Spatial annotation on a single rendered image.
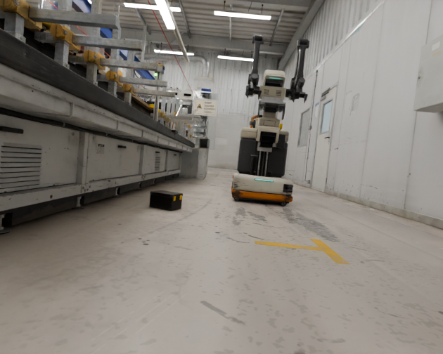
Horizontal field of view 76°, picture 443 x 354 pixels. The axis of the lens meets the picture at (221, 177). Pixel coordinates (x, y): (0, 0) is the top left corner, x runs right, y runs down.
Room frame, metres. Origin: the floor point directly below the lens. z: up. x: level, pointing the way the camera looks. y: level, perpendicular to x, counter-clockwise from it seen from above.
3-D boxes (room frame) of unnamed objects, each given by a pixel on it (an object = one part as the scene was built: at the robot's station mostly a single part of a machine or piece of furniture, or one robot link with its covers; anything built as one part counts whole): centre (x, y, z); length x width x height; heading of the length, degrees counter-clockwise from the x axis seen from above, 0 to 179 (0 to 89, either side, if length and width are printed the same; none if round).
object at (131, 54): (1.89, 0.67, 0.86); 0.04 x 0.04 x 0.48; 89
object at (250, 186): (3.20, -0.44, 0.16); 0.67 x 0.64 x 0.25; 179
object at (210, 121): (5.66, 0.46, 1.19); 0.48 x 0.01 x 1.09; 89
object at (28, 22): (0.91, 0.68, 0.80); 0.14 x 0.06 x 0.05; 179
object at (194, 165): (6.04, 1.17, 0.95); 1.65 x 0.70 x 1.90; 89
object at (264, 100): (2.91, -0.44, 0.99); 0.28 x 0.16 x 0.22; 89
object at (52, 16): (0.93, 0.60, 0.80); 0.43 x 0.03 x 0.04; 89
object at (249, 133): (3.29, -0.45, 0.59); 0.55 x 0.34 x 0.83; 89
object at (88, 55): (1.41, 0.68, 0.83); 0.14 x 0.06 x 0.05; 179
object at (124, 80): (1.68, 0.59, 0.81); 0.43 x 0.03 x 0.04; 89
